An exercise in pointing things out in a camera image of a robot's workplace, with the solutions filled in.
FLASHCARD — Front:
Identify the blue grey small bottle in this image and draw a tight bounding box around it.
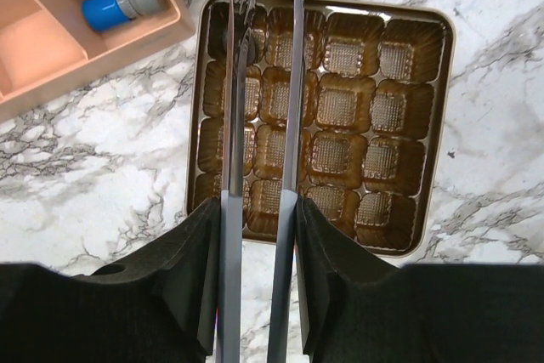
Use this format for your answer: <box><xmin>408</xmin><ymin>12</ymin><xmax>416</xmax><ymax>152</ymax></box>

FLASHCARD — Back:
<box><xmin>82</xmin><ymin>0</ymin><xmax>167</xmax><ymax>32</ymax></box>

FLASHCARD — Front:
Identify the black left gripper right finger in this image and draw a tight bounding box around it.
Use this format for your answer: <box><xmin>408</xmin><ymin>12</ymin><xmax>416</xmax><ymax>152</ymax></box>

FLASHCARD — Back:
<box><xmin>296</xmin><ymin>199</ymin><xmax>404</xmax><ymax>357</ymax></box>

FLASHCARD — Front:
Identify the gold chocolate tin box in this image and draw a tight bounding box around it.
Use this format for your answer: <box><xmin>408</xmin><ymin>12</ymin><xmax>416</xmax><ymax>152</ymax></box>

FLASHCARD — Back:
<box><xmin>184</xmin><ymin>0</ymin><xmax>455</xmax><ymax>258</ymax></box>

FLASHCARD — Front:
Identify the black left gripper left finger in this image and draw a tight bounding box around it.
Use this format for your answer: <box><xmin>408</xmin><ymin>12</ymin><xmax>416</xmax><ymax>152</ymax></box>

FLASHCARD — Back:
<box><xmin>86</xmin><ymin>198</ymin><xmax>220</xmax><ymax>357</ymax></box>

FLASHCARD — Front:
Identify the peach plastic desk organizer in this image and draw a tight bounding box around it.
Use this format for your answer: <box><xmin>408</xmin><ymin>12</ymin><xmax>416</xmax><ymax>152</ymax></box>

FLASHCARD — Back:
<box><xmin>1</xmin><ymin>0</ymin><xmax>195</xmax><ymax>121</ymax></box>

